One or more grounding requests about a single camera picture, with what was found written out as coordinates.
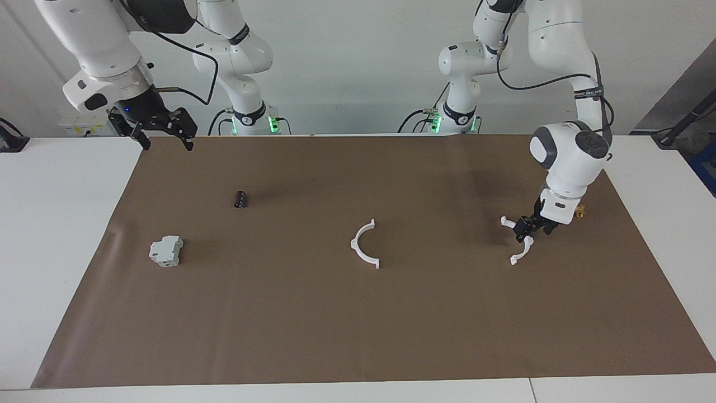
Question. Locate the blue crate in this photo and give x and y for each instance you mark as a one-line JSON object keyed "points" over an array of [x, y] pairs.
{"points": [[706, 168]]}

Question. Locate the black desk stand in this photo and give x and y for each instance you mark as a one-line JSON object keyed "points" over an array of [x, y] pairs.
{"points": [[11, 144]]}

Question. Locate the brown paper table mat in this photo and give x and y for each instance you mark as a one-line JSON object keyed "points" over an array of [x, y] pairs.
{"points": [[335, 324]]}

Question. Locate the black tripod leg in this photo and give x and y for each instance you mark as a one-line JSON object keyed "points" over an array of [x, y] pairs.
{"points": [[671, 134]]}

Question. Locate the white power strip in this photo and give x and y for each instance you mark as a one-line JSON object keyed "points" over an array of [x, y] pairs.
{"points": [[78, 129]]}

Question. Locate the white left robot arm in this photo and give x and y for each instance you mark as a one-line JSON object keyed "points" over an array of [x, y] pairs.
{"points": [[570, 157]]}

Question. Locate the red handwheel brass valve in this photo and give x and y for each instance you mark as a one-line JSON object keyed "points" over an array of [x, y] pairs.
{"points": [[580, 211]]}

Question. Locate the black cylindrical capacitor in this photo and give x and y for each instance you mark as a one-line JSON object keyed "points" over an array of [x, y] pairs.
{"points": [[240, 200]]}

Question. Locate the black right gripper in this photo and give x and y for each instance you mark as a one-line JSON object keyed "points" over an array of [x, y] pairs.
{"points": [[145, 115]]}

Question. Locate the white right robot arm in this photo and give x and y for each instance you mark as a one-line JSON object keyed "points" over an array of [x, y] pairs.
{"points": [[95, 39]]}

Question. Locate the white circuit breaker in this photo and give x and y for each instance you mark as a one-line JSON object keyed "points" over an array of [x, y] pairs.
{"points": [[166, 251]]}

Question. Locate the white half pipe clamp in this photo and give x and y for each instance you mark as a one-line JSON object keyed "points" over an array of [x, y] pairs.
{"points": [[354, 244], [513, 261]]}

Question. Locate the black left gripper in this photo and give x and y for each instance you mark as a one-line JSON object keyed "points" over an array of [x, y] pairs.
{"points": [[540, 212]]}

